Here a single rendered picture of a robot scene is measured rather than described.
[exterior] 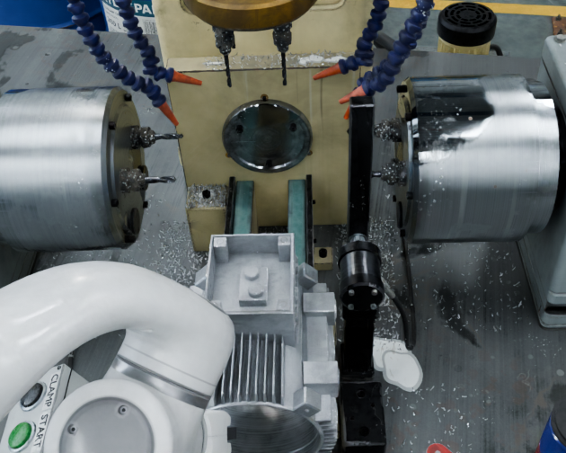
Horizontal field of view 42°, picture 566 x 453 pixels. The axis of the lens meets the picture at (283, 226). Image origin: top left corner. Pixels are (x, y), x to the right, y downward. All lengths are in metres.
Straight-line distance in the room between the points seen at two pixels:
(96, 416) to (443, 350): 0.80
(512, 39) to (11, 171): 2.67
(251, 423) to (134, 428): 0.49
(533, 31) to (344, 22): 2.32
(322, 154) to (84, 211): 0.42
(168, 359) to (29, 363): 0.11
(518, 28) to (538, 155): 2.49
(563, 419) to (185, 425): 0.32
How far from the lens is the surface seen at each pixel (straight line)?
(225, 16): 0.95
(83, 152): 1.07
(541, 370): 1.23
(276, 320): 0.83
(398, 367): 1.19
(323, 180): 1.30
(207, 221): 1.29
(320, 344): 0.89
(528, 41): 3.45
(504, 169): 1.05
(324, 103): 1.20
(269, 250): 0.91
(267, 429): 0.97
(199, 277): 0.94
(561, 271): 1.18
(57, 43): 1.99
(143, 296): 0.48
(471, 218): 1.07
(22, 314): 0.46
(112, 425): 0.50
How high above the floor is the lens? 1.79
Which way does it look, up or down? 46 degrees down
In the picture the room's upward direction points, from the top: 4 degrees counter-clockwise
